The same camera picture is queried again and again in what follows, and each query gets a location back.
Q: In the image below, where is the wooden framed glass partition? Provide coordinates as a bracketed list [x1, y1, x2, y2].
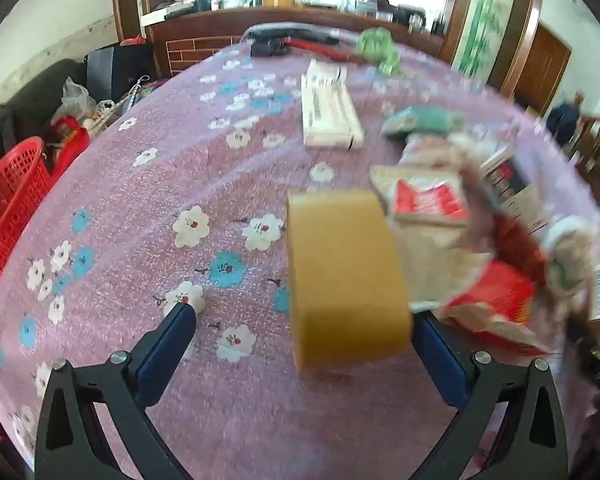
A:
[112, 0, 481, 66]

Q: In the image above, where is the clear plastic bag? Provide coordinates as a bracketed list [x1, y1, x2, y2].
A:
[55, 76, 98, 123]

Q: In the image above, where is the white printed carton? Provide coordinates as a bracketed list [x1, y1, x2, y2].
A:
[480, 145, 556, 233]

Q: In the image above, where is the dark blue box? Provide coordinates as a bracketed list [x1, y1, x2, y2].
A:
[85, 44, 153, 103]

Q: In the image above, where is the wooden chair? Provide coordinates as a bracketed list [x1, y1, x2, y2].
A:
[565, 105, 600, 211]

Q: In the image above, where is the wrapper with red print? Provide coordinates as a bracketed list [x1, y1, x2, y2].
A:
[370, 132, 481, 311]

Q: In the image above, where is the red plastic basket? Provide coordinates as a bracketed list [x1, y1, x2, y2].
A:
[0, 136, 53, 281]

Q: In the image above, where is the green cloth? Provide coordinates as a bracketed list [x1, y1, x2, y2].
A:
[355, 27, 403, 76]

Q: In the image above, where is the bamboo print wall panel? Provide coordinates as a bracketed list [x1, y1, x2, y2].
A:
[452, 0, 521, 83]

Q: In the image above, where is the red flat box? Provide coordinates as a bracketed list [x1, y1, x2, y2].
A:
[285, 35, 361, 63]

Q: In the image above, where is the teal packet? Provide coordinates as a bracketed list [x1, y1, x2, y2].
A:
[381, 106, 466, 138]

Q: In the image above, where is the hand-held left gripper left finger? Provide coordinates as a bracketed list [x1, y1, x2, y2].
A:
[34, 296, 206, 480]

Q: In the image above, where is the brown wooden door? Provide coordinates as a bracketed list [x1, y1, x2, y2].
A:
[512, 25, 573, 116]

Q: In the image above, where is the red snack wrapper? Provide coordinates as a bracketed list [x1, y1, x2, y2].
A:
[442, 260, 551, 356]

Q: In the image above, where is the long white box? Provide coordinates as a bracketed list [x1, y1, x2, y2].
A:
[300, 59, 366, 150]

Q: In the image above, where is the yellow sponge block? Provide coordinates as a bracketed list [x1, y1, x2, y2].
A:
[285, 189, 413, 373]

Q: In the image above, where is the purple floral tablecloth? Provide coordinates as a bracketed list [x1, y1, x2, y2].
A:
[0, 35, 600, 480]

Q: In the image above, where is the red plastic bag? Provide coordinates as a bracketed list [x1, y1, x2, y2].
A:
[50, 115, 91, 176]

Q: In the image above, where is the wooden brick-pattern counter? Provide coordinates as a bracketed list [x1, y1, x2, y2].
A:
[145, 7, 446, 78]

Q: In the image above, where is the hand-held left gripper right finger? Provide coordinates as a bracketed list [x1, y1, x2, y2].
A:
[410, 310, 571, 480]

